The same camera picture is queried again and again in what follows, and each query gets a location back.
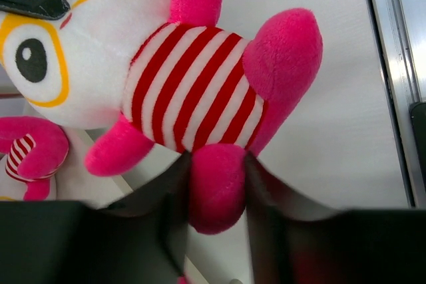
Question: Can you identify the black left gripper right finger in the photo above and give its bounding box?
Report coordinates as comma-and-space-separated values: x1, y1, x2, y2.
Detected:
244, 154, 425, 283

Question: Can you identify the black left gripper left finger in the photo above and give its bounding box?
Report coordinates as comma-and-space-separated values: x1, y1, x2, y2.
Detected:
1, 153, 191, 283

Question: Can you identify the pink striped plush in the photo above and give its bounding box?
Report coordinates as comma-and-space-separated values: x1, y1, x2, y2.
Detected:
1, 116, 69, 201
1, 0, 323, 234

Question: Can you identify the aluminium mounting rail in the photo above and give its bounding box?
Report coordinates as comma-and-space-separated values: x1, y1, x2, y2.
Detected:
369, 0, 425, 208

